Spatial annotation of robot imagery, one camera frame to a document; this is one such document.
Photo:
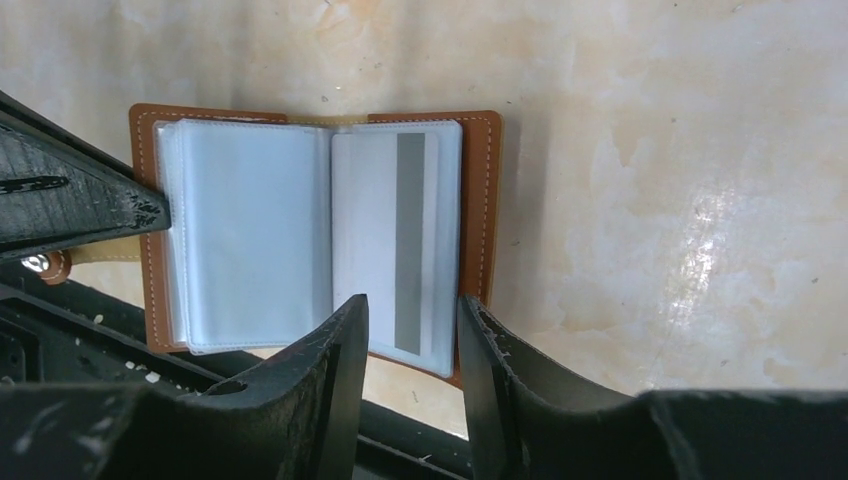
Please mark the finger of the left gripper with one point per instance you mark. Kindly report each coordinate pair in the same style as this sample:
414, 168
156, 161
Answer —
58, 191

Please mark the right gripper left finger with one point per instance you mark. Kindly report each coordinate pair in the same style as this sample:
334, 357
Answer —
295, 415

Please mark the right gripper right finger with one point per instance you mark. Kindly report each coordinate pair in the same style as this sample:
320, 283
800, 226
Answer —
528, 417

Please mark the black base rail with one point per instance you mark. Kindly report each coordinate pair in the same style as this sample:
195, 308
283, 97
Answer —
74, 334

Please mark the white credit card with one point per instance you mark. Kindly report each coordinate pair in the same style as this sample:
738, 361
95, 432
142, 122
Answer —
380, 185

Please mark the brown leather card holder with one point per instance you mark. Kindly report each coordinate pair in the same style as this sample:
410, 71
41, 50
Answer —
247, 260

